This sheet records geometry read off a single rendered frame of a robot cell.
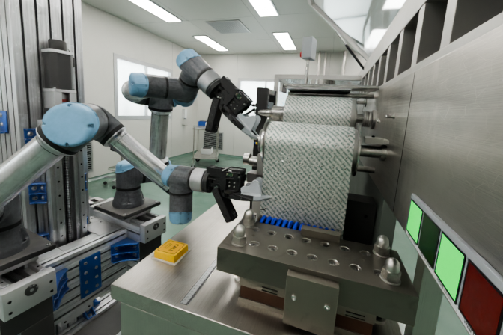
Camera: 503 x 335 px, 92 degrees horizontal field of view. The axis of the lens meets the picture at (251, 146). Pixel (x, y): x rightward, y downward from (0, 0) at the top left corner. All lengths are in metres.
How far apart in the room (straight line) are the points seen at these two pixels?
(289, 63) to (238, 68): 1.36
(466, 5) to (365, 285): 0.49
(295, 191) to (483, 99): 0.48
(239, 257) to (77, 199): 0.94
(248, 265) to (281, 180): 0.25
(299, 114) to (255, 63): 5.79
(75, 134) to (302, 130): 0.62
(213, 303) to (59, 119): 0.60
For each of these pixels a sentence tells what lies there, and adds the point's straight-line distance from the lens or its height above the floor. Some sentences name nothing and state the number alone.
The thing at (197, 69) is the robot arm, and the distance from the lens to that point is 0.79.
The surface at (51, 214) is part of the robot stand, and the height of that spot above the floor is 0.86.
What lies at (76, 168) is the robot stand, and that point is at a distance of 1.33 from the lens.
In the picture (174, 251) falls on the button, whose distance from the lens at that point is 0.79.
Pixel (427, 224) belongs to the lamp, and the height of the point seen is 1.20.
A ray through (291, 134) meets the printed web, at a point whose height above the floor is 1.28.
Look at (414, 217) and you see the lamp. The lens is 0.47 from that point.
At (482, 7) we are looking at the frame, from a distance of 0.51.
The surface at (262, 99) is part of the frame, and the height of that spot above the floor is 1.39.
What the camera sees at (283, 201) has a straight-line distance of 0.72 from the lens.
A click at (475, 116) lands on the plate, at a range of 0.36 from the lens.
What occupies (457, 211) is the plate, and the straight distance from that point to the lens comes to 0.37.
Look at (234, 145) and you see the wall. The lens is 6.79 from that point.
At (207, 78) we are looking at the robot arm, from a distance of 0.77.
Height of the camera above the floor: 1.34
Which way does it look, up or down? 9 degrees down
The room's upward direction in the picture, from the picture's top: 4 degrees clockwise
